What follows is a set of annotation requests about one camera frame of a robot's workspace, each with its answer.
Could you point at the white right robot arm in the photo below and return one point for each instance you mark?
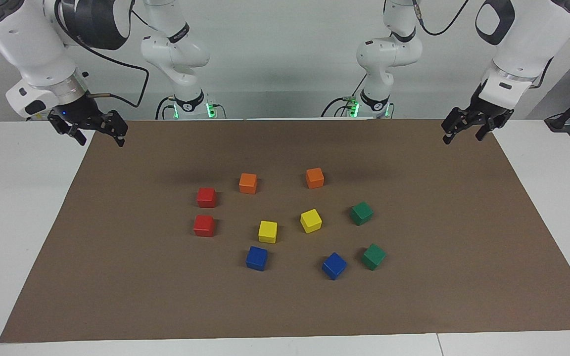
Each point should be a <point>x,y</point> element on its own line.
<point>27,44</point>

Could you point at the green wooden cube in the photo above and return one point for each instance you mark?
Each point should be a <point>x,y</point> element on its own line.
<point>373,256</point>
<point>361,213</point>

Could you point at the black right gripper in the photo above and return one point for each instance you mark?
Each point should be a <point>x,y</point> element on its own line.
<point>79,113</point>

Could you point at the blue wooden cube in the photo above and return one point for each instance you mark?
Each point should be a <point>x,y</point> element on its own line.
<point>257,258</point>
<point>334,265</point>

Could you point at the red wooden cube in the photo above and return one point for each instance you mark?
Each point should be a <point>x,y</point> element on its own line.
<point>206,197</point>
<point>204,225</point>

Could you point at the brown table mat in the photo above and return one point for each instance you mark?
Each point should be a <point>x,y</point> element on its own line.
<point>413,296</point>

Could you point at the orange wooden cube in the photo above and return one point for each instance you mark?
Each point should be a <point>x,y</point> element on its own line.
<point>248,183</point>
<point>314,178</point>

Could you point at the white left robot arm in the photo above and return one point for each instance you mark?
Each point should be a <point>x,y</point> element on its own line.
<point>527,44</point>

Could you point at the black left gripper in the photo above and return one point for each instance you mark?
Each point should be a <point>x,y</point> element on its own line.
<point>488,110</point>

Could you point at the yellow wooden cube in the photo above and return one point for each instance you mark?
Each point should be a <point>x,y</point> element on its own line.
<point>310,220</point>
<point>267,231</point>

